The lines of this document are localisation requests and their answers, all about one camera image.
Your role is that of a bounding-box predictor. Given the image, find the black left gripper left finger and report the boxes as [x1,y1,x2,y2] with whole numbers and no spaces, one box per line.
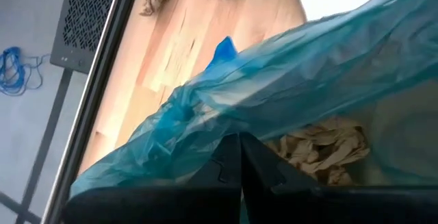
[63,133,244,224]

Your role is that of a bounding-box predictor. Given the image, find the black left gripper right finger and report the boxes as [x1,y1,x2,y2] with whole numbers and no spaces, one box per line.
[241,132,438,224]

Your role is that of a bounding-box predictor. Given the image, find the teal trash bag blue handles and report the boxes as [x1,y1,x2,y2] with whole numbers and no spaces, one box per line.
[69,0,438,197]

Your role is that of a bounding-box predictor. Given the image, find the black perforated computer case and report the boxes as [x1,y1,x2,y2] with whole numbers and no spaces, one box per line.
[49,0,121,75]

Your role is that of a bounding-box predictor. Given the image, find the black aluminium table frame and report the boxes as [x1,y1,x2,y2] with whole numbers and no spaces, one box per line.
[40,0,144,224]

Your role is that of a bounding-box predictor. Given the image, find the blue coiled cable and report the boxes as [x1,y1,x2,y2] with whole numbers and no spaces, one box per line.
[0,46,51,97]

